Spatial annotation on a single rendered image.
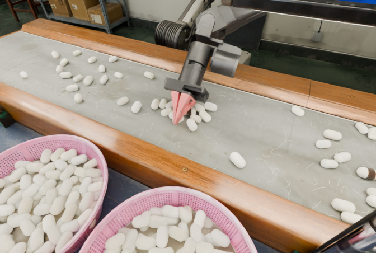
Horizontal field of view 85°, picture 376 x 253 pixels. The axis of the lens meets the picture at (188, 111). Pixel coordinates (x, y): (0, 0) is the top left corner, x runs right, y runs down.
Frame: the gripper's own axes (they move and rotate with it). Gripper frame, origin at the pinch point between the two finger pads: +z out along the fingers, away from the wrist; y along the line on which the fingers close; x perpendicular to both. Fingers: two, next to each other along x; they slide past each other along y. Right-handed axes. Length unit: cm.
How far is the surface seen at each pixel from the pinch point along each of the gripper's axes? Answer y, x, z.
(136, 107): -11.9, 0.2, -0.1
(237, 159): 16.5, -2.3, 3.4
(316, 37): 47, 172, -129
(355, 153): 39.6, 8.6, -6.2
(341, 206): 35.2, -2.8, 4.9
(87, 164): -11.8, -9.6, 14.9
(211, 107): 5.8, 6.0, -6.6
